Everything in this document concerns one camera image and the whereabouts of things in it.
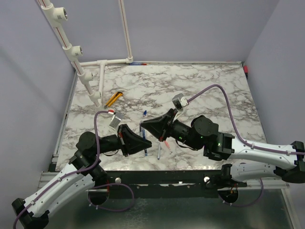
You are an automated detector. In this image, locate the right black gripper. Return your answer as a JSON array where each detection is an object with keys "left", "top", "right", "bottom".
[{"left": 141, "top": 109, "right": 201, "bottom": 151}]

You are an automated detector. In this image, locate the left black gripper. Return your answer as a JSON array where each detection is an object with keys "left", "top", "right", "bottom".
[{"left": 94, "top": 123, "right": 152, "bottom": 156}]

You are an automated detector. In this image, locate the blue pen with cap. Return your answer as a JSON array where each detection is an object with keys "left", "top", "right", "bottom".
[{"left": 139, "top": 126, "right": 148, "bottom": 156}]

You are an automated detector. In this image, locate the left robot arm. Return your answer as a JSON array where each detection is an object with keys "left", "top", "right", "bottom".
[{"left": 12, "top": 124, "right": 152, "bottom": 229}]

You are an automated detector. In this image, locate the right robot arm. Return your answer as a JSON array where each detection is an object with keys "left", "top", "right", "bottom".
[{"left": 140, "top": 109, "right": 305, "bottom": 187}]

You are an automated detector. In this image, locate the grey pen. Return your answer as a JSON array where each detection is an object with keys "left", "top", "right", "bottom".
[{"left": 157, "top": 143, "right": 161, "bottom": 160}]

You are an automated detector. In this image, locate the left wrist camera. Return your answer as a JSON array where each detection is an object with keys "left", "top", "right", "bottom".
[{"left": 109, "top": 112, "right": 123, "bottom": 130}]

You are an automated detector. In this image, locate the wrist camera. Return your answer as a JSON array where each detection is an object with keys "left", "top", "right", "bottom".
[
  {"left": 109, "top": 112, "right": 123, "bottom": 130},
  {"left": 172, "top": 93, "right": 189, "bottom": 110}
]

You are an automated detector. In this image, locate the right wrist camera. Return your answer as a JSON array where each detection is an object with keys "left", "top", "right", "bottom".
[{"left": 172, "top": 93, "right": 189, "bottom": 110}]

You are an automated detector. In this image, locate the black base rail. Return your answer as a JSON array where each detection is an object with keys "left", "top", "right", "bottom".
[{"left": 78, "top": 170, "right": 248, "bottom": 198}]

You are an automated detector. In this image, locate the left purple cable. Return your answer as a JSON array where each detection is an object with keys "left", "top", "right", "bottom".
[{"left": 13, "top": 109, "right": 134, "bottom": 229}]

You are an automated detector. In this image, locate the aluminium frame rail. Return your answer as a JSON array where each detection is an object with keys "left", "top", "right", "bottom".
[{"left": 38, "top": 172, "right": 59, "bottom": 189}]

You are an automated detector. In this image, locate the white pvc pipe frame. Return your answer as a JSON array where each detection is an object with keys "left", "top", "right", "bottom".
[{"left": 38, "top": 0, "right": 133, "bottom": 109}]

